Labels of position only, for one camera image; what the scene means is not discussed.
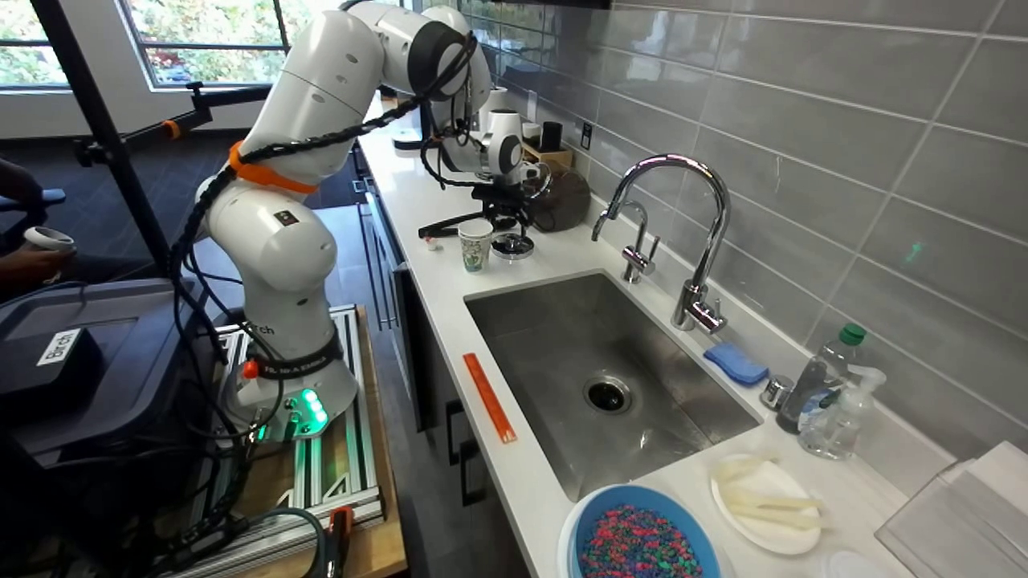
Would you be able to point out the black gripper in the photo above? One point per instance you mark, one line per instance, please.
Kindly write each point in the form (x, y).
(510, 204)

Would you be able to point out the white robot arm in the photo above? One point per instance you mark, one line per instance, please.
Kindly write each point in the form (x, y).
(292, 376)

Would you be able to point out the white paper cup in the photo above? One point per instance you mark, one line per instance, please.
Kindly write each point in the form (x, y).
(474, 246)

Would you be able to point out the black utensil on counter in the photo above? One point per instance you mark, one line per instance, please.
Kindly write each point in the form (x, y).
(452, 225)

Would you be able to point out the small chrome faucet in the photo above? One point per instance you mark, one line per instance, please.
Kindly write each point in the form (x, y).
(640, 250)

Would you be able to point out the orange strip on counter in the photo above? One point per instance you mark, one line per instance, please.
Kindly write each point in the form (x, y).
(489, 398)

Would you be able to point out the stainless steel sink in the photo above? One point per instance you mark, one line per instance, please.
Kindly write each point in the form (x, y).
(601, 384)

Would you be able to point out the tall chrome faucet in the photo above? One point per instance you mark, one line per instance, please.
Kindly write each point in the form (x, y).
(696, 305)

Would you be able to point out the blue sponge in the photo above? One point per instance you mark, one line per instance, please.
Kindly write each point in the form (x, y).
(736, 365)

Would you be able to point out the white plate under bowl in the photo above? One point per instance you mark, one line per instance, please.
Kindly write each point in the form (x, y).
(568, 539)

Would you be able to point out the blue bowl of beads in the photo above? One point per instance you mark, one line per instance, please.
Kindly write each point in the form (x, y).
(636, 533)

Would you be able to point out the clear soap bottle green cap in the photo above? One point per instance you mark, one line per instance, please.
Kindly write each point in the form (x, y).
(834, 396)

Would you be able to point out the small white dish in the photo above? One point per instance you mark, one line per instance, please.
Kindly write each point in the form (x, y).
(765, 504)

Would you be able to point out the black tripod pole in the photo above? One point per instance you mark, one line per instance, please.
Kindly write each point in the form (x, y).
(107, 143)

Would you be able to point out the black plastic bin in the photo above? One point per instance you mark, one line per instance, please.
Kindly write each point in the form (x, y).
(92, 366)

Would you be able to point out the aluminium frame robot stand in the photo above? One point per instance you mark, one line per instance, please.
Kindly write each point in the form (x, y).
(326, 504)

